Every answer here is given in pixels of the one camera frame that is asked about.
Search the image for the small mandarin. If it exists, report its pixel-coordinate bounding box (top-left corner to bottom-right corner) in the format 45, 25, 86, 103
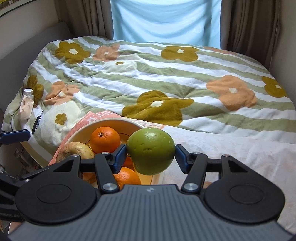
82, 172, 96, 184
123, 156, 134, 170

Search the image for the large orange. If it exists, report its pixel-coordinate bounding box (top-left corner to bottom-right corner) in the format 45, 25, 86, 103
113, 167, 142, 190

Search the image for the wrinkled yellow-brown apple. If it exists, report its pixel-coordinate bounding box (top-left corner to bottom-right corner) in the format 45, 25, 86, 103
56, 142, 95, 163

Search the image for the green apple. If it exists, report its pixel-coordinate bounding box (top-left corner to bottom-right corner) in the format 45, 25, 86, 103
126, 128, 176, 175

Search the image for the black round gadget on bed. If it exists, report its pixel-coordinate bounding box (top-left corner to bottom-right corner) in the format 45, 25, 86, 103
31, 111, 44, 135

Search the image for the cream shallow bowl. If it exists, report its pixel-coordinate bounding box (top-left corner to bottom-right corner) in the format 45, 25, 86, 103
53, 118, 163, 188

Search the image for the small white lotion bottle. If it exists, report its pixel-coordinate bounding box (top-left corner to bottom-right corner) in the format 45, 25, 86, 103
20, 88, 34, 121

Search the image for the grey bed headboard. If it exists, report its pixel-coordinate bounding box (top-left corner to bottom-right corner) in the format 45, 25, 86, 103
0, 22, 72, 111

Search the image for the floral striped duvet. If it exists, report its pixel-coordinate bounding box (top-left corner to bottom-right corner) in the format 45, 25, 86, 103
2, 36, 295, 166

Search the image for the pink floral tablecloth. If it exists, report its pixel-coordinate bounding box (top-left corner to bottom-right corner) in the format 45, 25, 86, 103
49, 111, 295, 233

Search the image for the light blue window cloth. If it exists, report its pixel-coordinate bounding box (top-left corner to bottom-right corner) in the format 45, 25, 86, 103
111, 0, 222, 48

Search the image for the left brown curtain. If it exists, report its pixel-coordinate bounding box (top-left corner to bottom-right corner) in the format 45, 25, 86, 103
55, 0, 113, 40

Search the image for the brown curtain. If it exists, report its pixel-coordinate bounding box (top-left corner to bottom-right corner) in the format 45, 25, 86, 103
55, 0, 113, 40
220, 0, 280, 69

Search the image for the right brown curtain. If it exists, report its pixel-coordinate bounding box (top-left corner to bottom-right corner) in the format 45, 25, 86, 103
220, 0, 280, 69

